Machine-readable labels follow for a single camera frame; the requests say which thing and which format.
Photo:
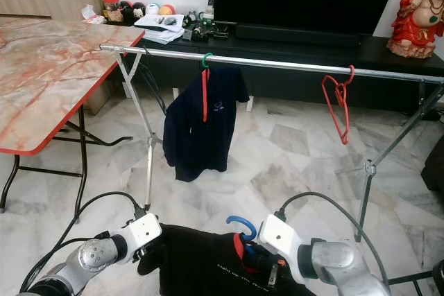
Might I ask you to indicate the black shirt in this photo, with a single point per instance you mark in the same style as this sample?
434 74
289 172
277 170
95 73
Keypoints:
201 268

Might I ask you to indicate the blue plastic hanger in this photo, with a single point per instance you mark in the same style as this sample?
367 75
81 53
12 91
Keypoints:
241 218

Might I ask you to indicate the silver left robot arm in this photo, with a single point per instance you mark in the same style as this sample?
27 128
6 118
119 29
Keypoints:
90 258

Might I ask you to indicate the red plastic hanger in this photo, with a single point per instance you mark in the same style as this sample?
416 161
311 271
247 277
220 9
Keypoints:
345 135

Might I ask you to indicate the red hanger with green hook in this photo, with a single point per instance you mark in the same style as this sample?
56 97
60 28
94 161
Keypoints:
205 95

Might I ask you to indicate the navy shirt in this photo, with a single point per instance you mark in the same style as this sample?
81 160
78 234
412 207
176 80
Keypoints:
198 136

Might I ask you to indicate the black folding chair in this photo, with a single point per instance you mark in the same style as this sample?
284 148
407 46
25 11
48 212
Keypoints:
438 274

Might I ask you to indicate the black TV console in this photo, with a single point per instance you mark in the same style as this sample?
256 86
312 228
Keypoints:
291 81

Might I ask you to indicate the silver metal clothes rack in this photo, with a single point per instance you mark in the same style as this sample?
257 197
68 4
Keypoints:
277 64

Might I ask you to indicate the stack of white papers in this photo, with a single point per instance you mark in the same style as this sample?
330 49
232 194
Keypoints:
154 32

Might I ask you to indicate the small black box device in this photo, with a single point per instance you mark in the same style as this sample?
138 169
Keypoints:
222 29

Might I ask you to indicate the black soundbar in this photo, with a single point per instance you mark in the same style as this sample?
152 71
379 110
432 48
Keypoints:
298 35

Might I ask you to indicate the orange ball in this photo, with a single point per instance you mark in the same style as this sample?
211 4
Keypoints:
167 10

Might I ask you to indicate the white blue ball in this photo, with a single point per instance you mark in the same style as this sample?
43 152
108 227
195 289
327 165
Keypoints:
152 9

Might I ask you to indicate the tissue pack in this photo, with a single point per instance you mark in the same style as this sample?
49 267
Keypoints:
91 14

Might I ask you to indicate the jar with red lid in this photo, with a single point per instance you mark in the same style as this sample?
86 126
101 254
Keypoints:
111 8

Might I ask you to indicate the clear bottle green label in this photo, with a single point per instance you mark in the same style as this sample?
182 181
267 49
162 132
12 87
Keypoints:
210 10

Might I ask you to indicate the red laughing Buddha statue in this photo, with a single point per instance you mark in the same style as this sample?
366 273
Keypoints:
413 29

